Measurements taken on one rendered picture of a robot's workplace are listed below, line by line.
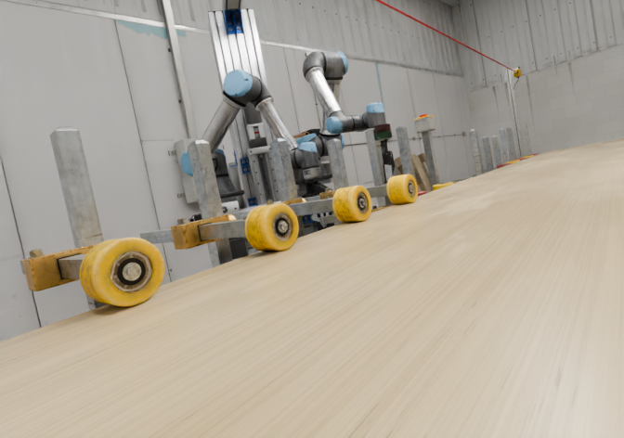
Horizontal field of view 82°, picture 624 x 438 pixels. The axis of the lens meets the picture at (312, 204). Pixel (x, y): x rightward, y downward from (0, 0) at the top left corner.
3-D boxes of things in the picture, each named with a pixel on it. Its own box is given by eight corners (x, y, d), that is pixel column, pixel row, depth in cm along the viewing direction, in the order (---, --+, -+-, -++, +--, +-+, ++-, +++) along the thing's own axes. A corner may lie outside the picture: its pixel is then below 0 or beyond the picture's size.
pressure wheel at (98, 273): (158, 268, 50) (111, 316, 45) (117, 225, 46) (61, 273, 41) (180, 269, 46) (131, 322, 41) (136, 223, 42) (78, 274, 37)
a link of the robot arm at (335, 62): (312, 154, 205) (313, 50, 181) (334, 150, 211) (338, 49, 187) (322, 160, 195) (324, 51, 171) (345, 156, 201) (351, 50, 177)
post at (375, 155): (386, 253, 138) (364, 129, 136) (391, 251, 141) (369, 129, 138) (395, 253, 136) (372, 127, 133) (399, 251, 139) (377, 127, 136)
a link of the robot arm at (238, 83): (210, 180, 178) (267, 83, 163) (190, 182, 164) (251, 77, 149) (193, 166, 181) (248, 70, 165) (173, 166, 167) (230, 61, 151)
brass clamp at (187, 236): (174, 250, 76) (168, 226, 76) (226, 235, 86) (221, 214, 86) (188, 249, 72) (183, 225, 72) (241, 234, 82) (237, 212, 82)
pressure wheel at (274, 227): (250, 199, 63) (281, 215, 68) (239, 243, 60) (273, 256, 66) (273, 195, 59) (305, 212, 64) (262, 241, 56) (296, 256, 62)
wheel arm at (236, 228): (140, 245, 94) (137, 231, 94) (154, 241, 97) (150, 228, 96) (267, 236, 61) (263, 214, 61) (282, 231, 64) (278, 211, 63)
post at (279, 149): (302, 310, 101) (268, 140, 98) (309, 305, 103) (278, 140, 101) (311, 311, 99) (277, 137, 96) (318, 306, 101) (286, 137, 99)
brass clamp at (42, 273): (28, 289, 57) (20, 259, 57) (116, 265, 68) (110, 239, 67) (37, 292, 53) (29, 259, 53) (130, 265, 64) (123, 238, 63)
